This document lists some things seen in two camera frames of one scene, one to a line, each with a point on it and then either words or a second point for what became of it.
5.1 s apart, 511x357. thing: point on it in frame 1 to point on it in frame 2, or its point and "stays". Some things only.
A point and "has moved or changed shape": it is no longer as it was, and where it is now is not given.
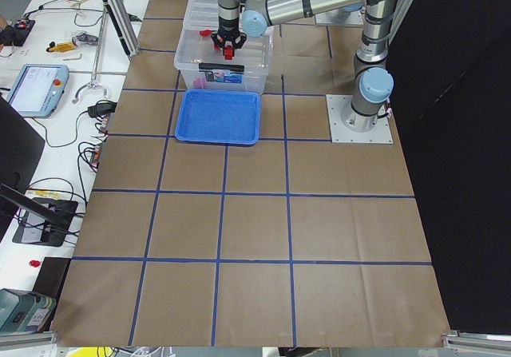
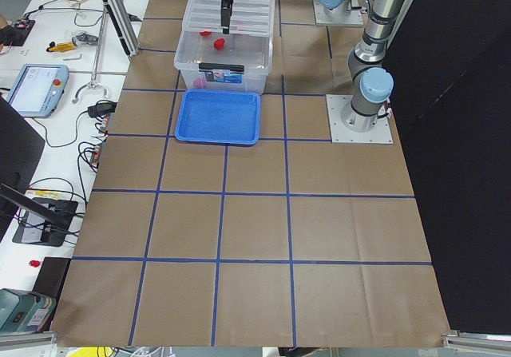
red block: (228, 52) has moved or changed shape
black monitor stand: (45, 221) stays
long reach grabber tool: (94, 83) stays
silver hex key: (73, 59) stays
